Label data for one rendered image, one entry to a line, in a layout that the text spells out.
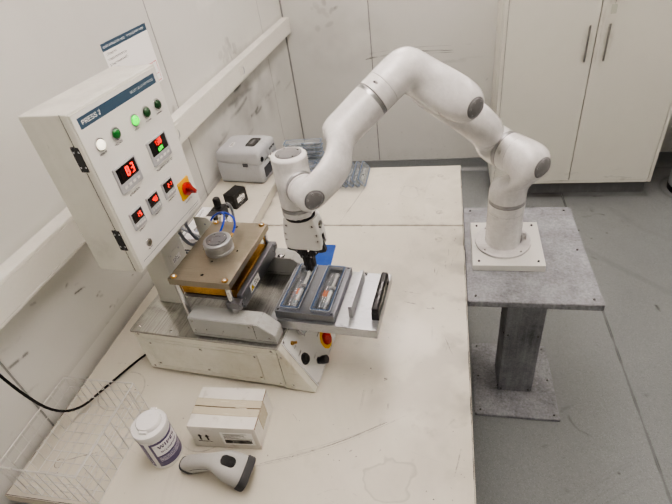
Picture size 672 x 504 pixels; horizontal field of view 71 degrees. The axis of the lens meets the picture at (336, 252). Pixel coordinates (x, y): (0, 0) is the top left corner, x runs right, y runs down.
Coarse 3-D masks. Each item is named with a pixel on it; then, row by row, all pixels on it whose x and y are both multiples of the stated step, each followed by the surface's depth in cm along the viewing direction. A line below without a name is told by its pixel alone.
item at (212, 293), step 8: (264, 248) 140; (256, 256) 136; (248, 264) 133; (248, 272) 131; (240, 280) 128; (184, 288) 130; (192, 288) 129; (200, 288) 128; (208, 288) 127; (232, 288) 126; (240, 288) 127; (192, 296) 131; (200, 296) 130; (208, 296) 130; (216, 296) 129; (224, 296) 128
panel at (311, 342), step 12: (288, 336) 130; (300, 336) 134; (312, 336) 139; (288, 348) 128; (300, 348) 132; (312, 348) 137; (324, 348) 142; (300, 360) 131; (312, 360) 135; (312, 372) 134
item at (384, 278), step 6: (384, 276) 130; (384, 282) 128; (378, 288) 126; (384, 288) 127; (378, 294) 124; (378, 300) 122; (372, 306) 121; (378, 306) 121; (372, 312) 121; (378, 312) 121; (372, 318) 122; (378, 318) 122
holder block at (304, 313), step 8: (320, 272) 137; (312, 280) 134; (320, 280) 134; (344, 280) 133; (312, 288) 132; (344, 288) 130; (312, 296) 129; (336, 296) 128; (304, 304) 127; (336, 304) 125; (280, 312) 126; (288, 312) 125; (296, 312) 125; (304, 312) 124; (312, 312) 124; (336, 312) 124; (312, 320) 125; (320, 320) 124; (328, 320) 123
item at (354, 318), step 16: (352, 272) 139; (352, 288) 133; (368, 288) 132; (352, 304) 123; (368, 304) 127; (384, 304) 128; (288, 320) 126; (304, 320) 126; (336, 320) 124; (352, 320) 123; (368, 320) 123; (368, 336) 122
